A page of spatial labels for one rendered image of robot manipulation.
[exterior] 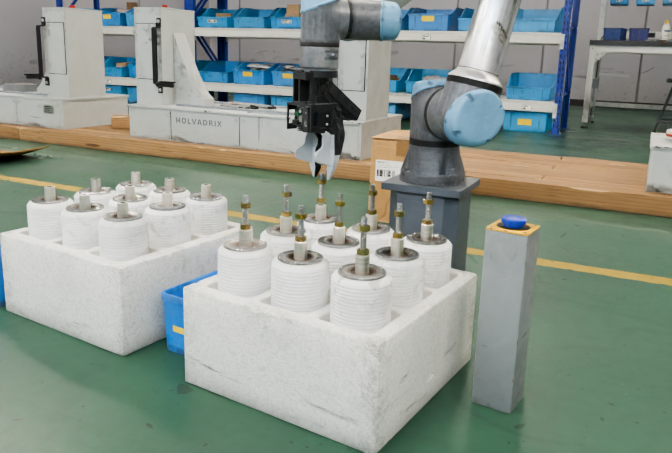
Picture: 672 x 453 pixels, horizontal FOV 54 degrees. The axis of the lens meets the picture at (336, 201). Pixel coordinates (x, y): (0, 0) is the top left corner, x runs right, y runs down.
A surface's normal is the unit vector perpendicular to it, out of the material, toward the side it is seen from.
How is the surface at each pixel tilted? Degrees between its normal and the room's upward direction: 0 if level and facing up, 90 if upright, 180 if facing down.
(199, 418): 0
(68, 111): 90
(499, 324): 90
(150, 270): 90
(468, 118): 97
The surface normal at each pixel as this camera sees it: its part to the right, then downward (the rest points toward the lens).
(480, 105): 0.25, 0.34
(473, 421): 0.03, -0.97
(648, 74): -0.43, 0.18
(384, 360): 0.84, 0.14
